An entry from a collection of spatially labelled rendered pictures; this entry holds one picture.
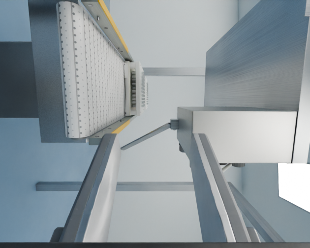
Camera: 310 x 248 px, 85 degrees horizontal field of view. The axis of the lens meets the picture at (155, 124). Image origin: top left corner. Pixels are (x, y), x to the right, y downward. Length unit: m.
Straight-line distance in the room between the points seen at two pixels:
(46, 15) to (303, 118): 0.54
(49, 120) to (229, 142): 0.37
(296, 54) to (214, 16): 4.28
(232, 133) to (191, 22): 4.20
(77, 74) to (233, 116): 0.31
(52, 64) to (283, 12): 0.49
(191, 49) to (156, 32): 0.88
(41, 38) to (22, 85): 0.18
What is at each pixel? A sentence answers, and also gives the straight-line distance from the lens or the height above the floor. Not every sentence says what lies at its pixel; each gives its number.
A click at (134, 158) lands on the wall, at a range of 3.77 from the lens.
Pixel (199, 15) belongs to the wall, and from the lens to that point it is 4.61.
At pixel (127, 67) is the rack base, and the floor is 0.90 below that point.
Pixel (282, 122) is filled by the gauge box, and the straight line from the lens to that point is 0.40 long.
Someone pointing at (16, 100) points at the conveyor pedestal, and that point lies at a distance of 0.59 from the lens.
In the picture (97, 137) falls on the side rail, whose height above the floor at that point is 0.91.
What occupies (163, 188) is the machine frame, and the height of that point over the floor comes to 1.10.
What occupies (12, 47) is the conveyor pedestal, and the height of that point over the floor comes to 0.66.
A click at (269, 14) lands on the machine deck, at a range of 0.55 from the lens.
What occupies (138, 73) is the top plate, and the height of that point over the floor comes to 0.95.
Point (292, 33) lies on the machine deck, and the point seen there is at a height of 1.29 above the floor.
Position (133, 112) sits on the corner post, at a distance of 0.79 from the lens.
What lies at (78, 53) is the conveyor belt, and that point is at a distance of 0.38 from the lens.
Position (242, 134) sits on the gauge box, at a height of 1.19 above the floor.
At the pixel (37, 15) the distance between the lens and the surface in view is 0.46.
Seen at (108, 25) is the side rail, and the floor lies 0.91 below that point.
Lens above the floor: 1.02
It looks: level
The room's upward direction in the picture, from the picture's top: 90 degrees clockwise
